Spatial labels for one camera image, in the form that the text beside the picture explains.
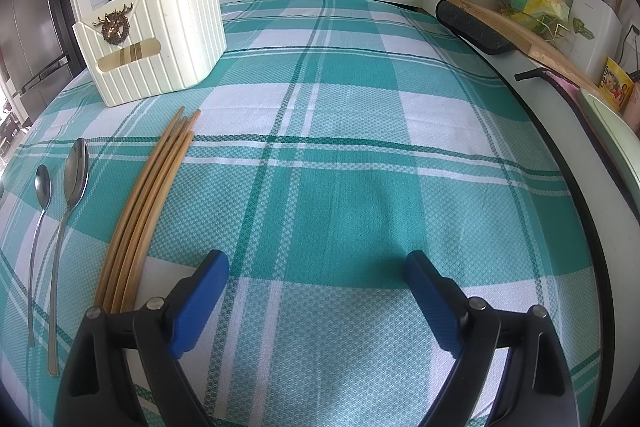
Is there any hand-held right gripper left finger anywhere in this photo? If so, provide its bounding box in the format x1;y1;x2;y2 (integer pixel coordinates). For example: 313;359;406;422
54;250;230;427

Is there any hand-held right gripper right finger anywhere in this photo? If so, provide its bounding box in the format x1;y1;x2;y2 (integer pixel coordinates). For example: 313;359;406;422
404;250;583;427

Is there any wooden chopstick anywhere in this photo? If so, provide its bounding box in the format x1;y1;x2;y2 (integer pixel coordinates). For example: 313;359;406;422
102;116;191;312
120;127;197;313
111;109;202;313
95;106;187;310

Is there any cream ribbed utensil holder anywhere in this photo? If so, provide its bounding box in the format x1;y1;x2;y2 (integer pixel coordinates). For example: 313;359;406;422
72;0;227;108

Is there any teal checked tablecloth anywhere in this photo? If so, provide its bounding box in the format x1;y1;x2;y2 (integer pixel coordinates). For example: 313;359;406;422
0;0;601;427

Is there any silver metal spoon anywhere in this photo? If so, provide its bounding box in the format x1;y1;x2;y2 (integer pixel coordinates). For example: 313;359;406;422
27;164;53;348
47;138;91;378

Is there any pink board with black rim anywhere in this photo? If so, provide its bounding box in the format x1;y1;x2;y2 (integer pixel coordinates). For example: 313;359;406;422
515;66;640;218

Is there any green cutting board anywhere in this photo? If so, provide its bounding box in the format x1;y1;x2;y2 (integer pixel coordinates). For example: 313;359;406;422
579;88;640;188

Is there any black oblong pad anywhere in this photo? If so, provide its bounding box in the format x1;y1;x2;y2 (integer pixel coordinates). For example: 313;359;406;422
435;0;517;56

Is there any wooden cutting board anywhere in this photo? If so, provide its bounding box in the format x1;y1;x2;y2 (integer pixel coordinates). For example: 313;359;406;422
445;0;601;90

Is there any yellow box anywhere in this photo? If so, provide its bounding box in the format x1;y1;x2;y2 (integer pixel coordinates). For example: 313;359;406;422
600;57;636;112

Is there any white knife block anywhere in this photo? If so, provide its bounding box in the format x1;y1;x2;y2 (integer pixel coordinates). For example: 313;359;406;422
567;0;622;80

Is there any grey refrigerator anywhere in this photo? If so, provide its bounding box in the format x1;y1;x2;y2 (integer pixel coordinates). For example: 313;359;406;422
0;0;71;128

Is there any metal wire rack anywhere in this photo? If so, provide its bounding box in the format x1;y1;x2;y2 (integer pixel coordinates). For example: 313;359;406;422
502;4;571;45

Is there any black door frame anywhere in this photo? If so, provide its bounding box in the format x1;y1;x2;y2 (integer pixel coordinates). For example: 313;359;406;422
44;0;87;80

